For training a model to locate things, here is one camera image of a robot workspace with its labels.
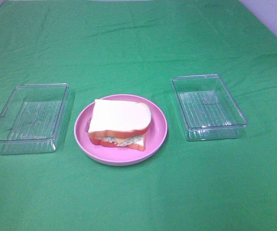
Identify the green tablecloth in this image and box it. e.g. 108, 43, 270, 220
0, 0, 277, 231

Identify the clear plastic container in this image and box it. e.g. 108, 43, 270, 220
171, 74, 248, 141
0, 83, 69, 155

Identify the toast bread slice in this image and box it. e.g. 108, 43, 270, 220
90, 135, 145, 151
88, 99, 152, 139

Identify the yellow cheese slice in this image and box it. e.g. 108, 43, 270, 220
114, 138, 134, 146

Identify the left clear plastic container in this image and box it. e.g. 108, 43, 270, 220
0, 83, 69, 155

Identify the right clear plastic container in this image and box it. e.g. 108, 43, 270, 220
171, 74, 248, 141

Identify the green lettuce leaf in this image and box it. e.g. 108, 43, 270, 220
100, 135, 145, 147

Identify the pink round plate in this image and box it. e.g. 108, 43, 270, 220
74, 94, 168, 166

